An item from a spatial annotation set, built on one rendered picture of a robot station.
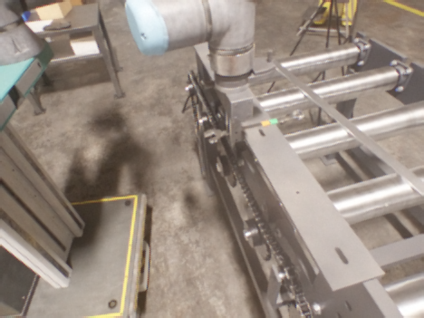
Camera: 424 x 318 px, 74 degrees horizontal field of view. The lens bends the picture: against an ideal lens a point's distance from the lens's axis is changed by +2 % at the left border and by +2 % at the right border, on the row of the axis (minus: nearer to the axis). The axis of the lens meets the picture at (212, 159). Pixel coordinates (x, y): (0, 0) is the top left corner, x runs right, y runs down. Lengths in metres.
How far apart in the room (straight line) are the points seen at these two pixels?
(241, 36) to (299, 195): 0.32
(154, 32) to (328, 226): 0.44
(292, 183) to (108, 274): 1.13
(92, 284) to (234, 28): 1.31
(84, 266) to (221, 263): 0.75
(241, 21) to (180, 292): 1.49
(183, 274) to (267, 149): 1.25
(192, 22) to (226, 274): 1.48
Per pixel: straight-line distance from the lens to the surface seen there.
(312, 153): 1.12
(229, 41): 0.54
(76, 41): 3.19
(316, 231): 0.55
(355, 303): 0.59
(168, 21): 0.49
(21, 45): 1.13
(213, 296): 1.72
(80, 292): 1.56
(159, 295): 1.77
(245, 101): 0.59
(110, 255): 1.58
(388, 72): 1.61
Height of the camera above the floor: 1.62
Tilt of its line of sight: 45 degrees down
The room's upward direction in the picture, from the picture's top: 6 degrees counter-clockwise
